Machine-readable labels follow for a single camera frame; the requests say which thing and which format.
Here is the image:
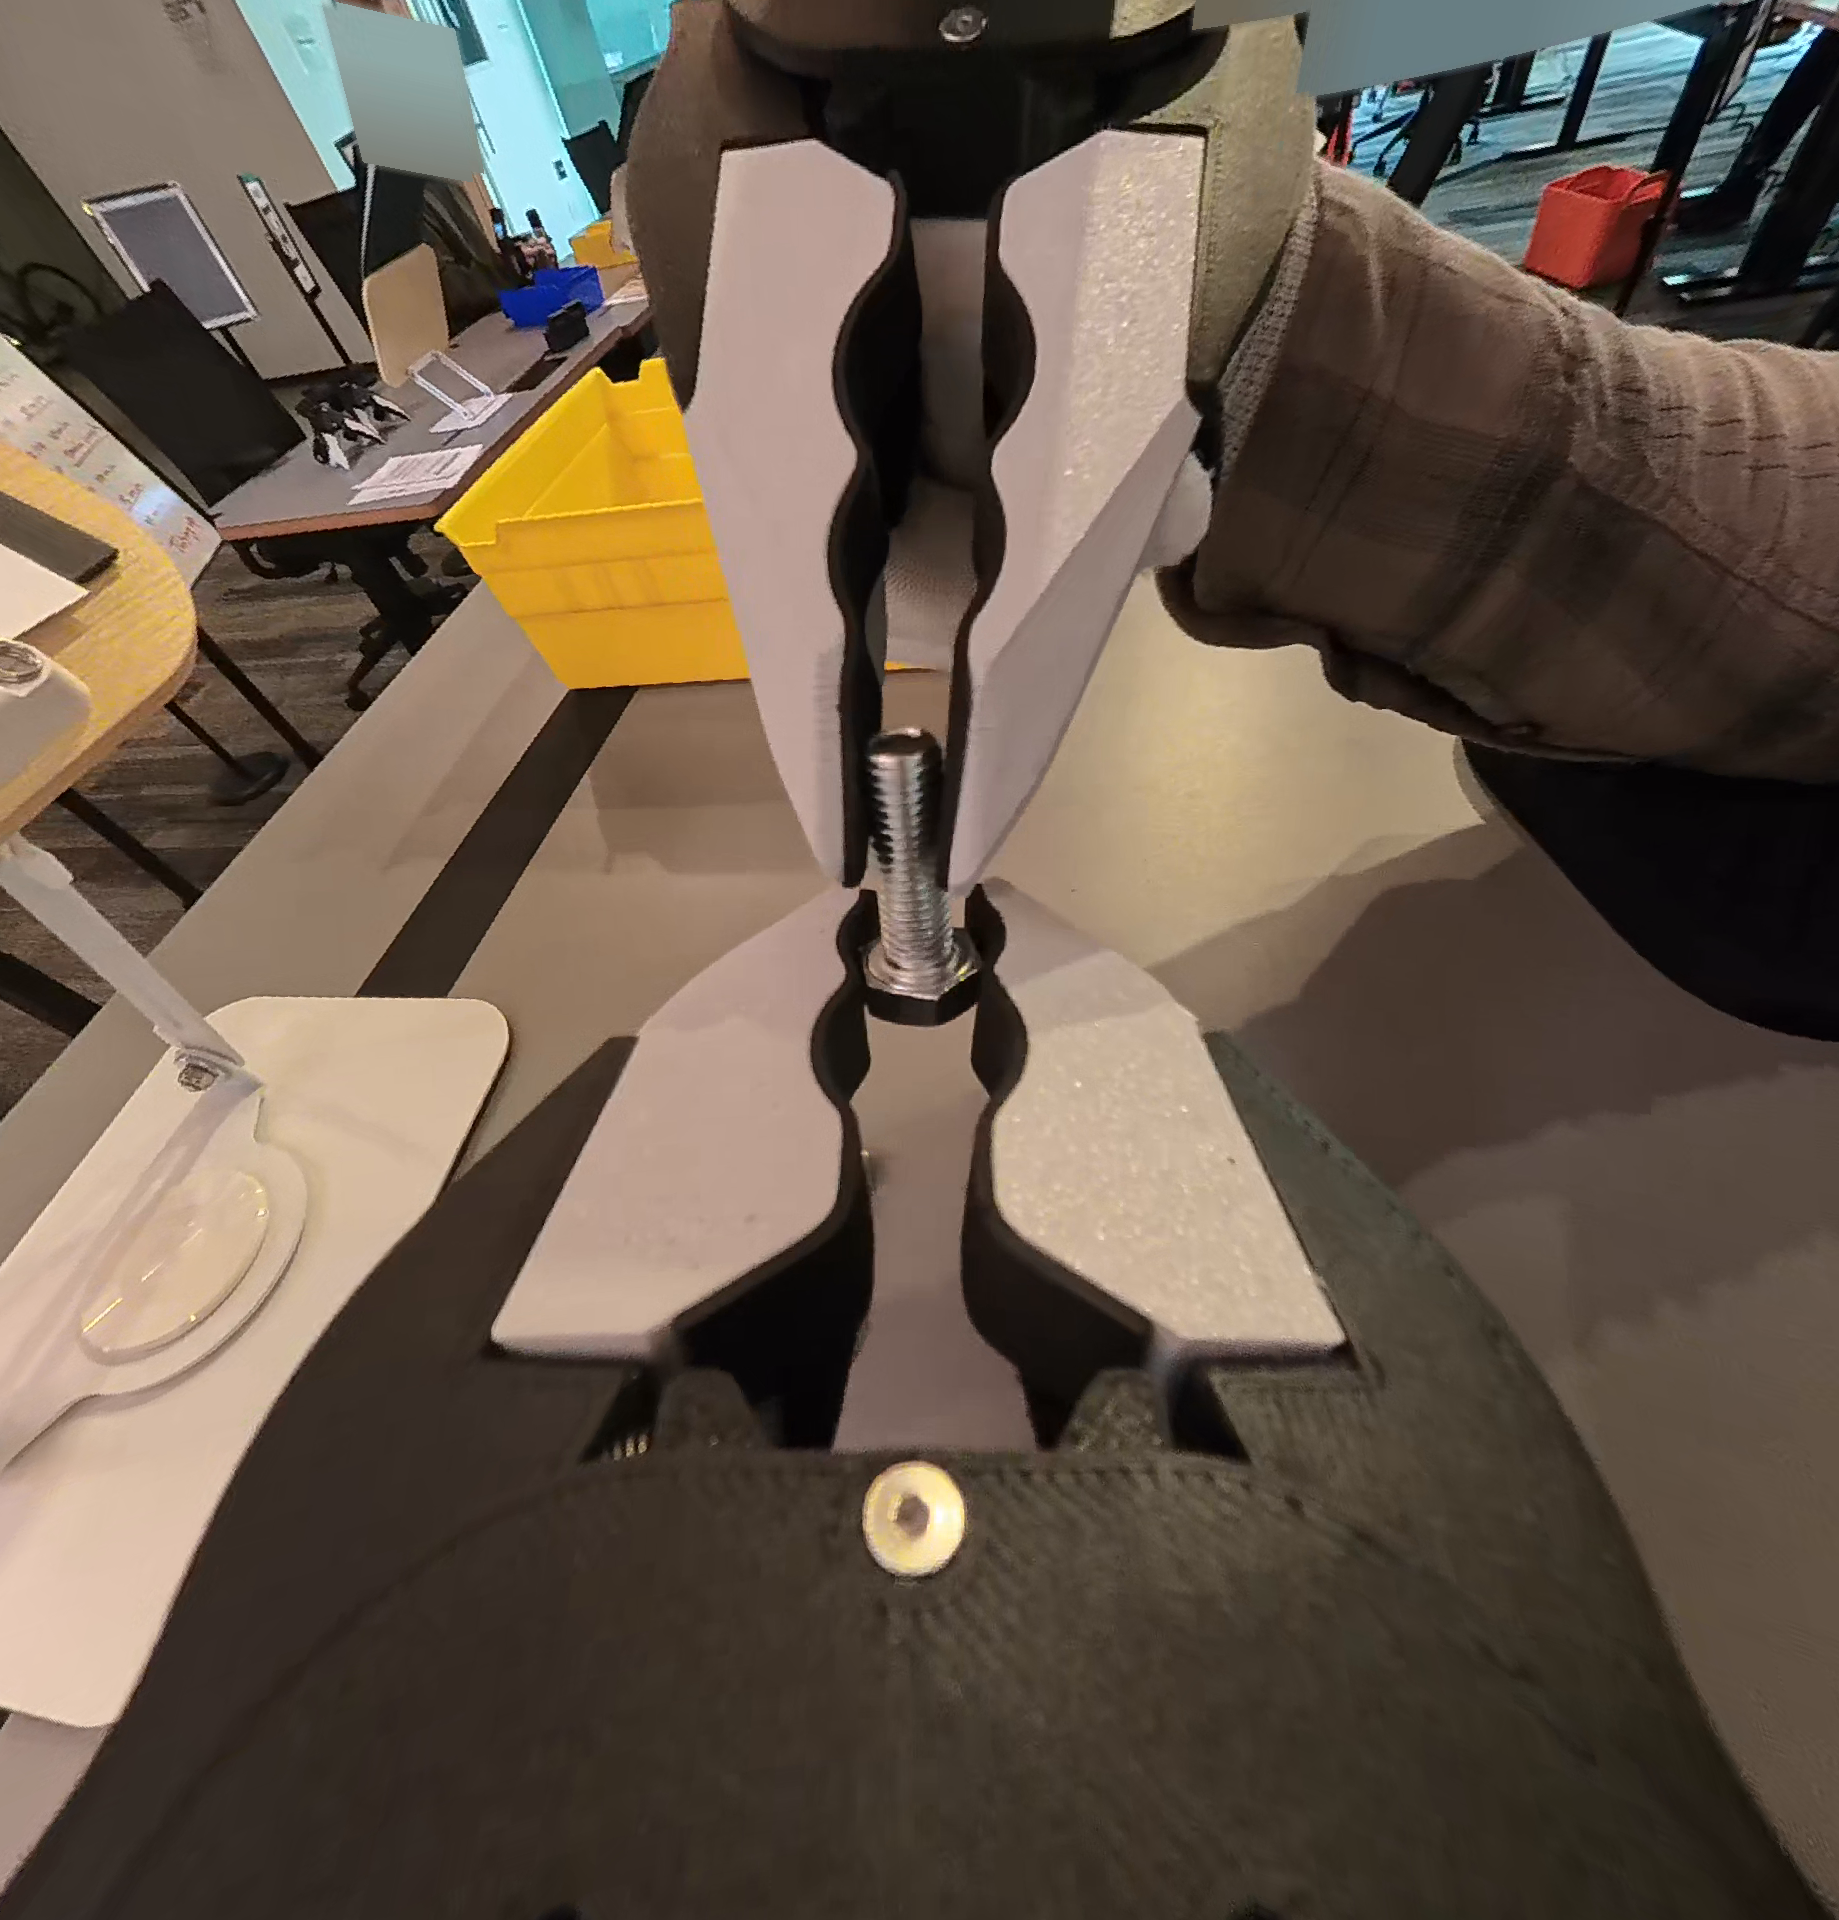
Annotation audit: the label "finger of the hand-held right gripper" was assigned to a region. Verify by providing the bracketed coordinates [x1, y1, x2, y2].
[938, 128, 1216, 890]
[684, 133, 922, 890]

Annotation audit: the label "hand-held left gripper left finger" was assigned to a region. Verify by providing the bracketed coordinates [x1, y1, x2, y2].
[492, 887, 880, 1450]

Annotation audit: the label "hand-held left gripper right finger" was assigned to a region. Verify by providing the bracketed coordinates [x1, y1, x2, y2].
[962, 883, 1347, 1445]

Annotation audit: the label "yellow plastic bin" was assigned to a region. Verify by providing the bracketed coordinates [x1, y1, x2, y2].
[436, 356, 922, 692]

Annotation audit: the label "silver hex bolt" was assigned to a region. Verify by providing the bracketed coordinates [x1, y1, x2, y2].
[860, 776, 988, 1032]

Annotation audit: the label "person's right forearm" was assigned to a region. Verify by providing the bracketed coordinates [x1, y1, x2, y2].
[1160, 156, 1839, 789]

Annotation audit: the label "person's right hand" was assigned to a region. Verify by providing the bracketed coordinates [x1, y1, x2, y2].
[1144, 156, 1329, 583]

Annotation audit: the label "white tablet stand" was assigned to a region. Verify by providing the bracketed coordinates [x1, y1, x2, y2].
[406, 348, 510, 433]

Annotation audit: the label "white paper sheets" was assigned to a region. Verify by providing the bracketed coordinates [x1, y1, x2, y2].
[352, 443, 486, 509]

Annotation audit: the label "black and white folded object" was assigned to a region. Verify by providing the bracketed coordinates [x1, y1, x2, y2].
[302, 374, 412, 469]

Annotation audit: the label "grey background desk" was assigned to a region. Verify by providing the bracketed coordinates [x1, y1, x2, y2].
[214, 292, 658, 708]

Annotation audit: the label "black office chair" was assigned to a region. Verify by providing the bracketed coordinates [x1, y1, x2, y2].
[56, 275, 314, 520]

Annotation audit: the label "silver framed sign stand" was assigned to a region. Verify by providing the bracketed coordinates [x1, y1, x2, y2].
[84, 179, 256, 335]

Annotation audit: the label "person's dark clothing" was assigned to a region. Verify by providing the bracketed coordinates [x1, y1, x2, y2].
[1459, 742, 1839, 1044]

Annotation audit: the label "handwritten white sign board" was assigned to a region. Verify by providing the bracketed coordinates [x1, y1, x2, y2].
[0, 321, 224, 570]

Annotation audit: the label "printed instruction sheet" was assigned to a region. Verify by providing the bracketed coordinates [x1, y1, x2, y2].
[0, 515, 94, 644]

